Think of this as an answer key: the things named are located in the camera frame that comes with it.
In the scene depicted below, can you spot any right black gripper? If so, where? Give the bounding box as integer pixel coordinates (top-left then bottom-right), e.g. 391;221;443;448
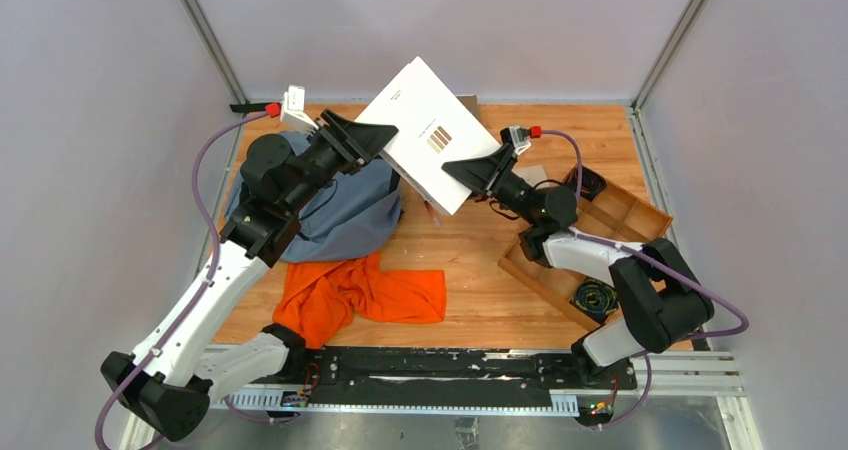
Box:
434;144;540;227

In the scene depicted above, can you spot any white book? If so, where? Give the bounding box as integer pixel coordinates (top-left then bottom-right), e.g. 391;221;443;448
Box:
356;57;500;215

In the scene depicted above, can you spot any blue grey backpack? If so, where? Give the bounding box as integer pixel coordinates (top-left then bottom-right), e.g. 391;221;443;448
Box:
219;132;403;266

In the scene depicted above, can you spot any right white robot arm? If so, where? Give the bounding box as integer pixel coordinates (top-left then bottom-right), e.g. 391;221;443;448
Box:
442;144;715;388

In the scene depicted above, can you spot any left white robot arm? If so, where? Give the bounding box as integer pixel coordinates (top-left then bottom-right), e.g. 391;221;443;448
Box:
101;110;398;442

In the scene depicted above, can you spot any beige wallet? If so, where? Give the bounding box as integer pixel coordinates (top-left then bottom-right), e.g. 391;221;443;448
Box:
513;165;548;186

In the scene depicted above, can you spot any red pen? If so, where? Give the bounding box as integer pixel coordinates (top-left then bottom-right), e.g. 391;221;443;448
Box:
424;201;442;227

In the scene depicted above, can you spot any wooden compartment tray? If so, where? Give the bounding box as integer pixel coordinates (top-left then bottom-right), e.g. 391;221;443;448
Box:
497;162;674;333

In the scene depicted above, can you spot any orange cloth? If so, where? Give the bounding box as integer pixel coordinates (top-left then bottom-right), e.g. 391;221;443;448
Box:
272;252;447;349

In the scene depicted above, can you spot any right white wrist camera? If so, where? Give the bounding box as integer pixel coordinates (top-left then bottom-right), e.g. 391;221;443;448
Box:
502;125;532;157

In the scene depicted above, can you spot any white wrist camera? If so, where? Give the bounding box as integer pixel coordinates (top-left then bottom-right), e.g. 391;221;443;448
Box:
279;85;318;136
502;125;532;157

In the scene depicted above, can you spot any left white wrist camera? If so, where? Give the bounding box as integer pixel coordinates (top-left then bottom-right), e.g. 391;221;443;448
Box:
279;85;318;136

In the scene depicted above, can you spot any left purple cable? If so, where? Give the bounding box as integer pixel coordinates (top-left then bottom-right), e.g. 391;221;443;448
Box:
93;102;299;450

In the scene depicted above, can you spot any purple cable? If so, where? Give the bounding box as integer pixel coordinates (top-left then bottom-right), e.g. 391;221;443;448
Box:
528;126;751;430
93;102;299;450

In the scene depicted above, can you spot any coiled cable in tray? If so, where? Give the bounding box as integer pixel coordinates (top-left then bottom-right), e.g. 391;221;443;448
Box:
571;278;620;324

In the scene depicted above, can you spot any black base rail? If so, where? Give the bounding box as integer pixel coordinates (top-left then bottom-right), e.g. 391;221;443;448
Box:
241;344;639;410

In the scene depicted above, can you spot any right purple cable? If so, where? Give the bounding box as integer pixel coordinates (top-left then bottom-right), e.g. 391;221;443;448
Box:
528;126;751;430

